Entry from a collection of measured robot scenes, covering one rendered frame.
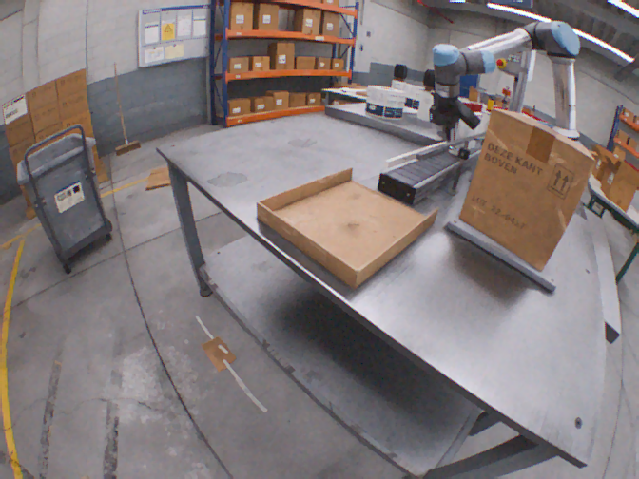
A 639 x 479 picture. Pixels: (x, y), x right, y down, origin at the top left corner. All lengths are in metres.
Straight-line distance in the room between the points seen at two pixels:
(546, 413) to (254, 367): 1.12
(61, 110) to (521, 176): 3.53
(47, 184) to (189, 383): 1.45
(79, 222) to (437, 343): 2.07
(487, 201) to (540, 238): 0.15
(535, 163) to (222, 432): 1.29
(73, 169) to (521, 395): 2.15
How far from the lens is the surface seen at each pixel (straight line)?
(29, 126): 3.48
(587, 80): 9.12
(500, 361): 0.45
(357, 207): 0.63
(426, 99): 1.41
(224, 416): 1.22
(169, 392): 1.33
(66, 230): 2.11
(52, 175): 1.96
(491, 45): 1.04
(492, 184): 0.62
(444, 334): 0.43
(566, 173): 0.59
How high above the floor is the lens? 1.15
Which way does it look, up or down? 37 degrees down
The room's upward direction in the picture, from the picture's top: 5 degrees clockwise
